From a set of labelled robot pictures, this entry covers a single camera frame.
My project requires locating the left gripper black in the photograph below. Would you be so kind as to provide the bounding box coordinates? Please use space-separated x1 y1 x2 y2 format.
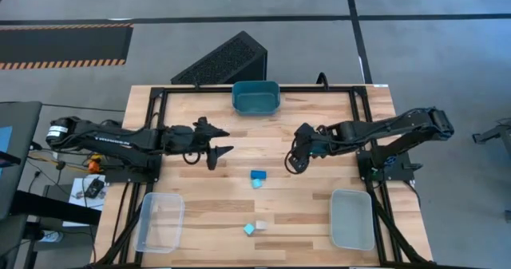
161 116 235 171

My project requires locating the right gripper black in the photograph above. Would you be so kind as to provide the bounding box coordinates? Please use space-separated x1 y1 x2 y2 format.
287 123 335 175

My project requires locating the grey plastic bin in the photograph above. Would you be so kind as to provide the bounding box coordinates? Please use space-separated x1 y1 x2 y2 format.
329 188 376 251

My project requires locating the teal plastic bin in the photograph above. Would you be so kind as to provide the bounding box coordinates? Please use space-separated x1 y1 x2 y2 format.
231 80 281 117

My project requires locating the black perforated computer tower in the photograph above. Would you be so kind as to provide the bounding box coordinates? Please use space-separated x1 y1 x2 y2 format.
170 30 268 85

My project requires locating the clear plastic bin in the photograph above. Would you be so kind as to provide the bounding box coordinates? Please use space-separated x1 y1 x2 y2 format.
133 192 186 254

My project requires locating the orange connector plug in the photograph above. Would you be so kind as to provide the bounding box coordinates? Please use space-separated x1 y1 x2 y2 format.
88 153 103 174

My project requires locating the small black electronic device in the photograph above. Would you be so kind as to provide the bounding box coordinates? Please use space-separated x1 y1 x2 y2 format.
85 177 105 200

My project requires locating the white paper sheet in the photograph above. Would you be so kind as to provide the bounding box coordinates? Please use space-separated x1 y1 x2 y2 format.
63 174 107 228

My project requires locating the black desk beam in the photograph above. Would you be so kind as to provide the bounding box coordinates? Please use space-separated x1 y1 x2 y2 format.
10 191 101 227

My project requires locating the black hazard-striped floor mat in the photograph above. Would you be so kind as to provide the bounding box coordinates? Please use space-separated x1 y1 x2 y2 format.
0 22 134 71

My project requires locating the dark grey desk panel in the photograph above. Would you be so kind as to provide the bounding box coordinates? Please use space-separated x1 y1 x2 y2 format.
0 101 43 222

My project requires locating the dark grey floor stand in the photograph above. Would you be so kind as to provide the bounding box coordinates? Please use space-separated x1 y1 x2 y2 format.
472 119 511 156

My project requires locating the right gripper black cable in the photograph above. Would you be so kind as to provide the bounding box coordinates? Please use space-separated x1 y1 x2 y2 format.
284 139 299 175

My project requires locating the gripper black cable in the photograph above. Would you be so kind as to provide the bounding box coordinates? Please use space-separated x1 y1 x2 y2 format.
284 139 299 175
182 151 203 166

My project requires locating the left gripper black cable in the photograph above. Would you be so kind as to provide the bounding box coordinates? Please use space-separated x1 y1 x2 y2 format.
182 151 203 166

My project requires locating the black aluminium table frame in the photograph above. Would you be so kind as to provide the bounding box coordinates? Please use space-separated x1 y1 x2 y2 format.
95 84 436 267

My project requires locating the black cable loop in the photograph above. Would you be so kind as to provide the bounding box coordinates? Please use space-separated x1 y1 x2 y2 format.
315 72 331 91

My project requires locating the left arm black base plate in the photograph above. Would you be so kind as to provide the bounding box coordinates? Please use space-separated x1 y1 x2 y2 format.
104 152 163 184

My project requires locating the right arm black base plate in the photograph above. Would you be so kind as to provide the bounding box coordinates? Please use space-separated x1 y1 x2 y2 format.
356 148 423 181

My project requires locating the thin black floor cable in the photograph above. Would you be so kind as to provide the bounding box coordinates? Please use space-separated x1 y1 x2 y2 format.
42 103 125 113

